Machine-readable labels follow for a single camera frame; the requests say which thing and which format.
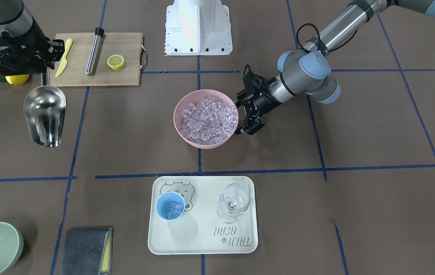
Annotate yellow plastic knife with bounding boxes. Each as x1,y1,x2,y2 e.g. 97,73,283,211
55,38,73,77

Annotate steel cylinder muddler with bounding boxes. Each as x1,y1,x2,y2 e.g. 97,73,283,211
85,27,105,76

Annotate ice cubes in cup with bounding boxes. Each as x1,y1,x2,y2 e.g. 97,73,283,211
162,201,184,220

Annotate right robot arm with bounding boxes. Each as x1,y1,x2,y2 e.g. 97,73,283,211
0,0,65,76

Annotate blue plastic cup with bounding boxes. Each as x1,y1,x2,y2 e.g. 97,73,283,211
155,191,185,220

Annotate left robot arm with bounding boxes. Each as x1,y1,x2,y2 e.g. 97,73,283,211
235,0,435,135

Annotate clear ice cubes pile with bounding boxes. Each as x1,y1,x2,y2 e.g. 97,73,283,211
180,96,239,146

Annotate wooden cutting board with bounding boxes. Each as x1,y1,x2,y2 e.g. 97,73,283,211
49,32,148,87

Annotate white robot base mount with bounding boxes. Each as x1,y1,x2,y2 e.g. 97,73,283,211
164,0,233,56

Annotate clear wine glass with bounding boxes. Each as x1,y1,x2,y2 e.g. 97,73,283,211
217,183,251,223

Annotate pink bowl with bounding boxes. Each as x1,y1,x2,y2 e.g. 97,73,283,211
173,89,239,149

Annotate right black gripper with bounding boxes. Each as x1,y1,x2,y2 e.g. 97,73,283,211
0,29,65,76

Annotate lemon half slice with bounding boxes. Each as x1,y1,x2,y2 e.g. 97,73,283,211
106,54,126,70

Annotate stainless steel ice scoop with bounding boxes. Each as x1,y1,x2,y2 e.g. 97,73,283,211
23,70,67,148

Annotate cream bear tray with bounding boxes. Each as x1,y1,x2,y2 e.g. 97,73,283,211
148,176,259,255

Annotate whole yellow lemon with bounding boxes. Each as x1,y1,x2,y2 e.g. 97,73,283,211
5,74,30,86

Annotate grey folded cloth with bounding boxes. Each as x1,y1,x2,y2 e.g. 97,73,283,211
60,227,113,275

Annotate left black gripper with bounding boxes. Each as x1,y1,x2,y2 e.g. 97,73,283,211
234,73,282,136

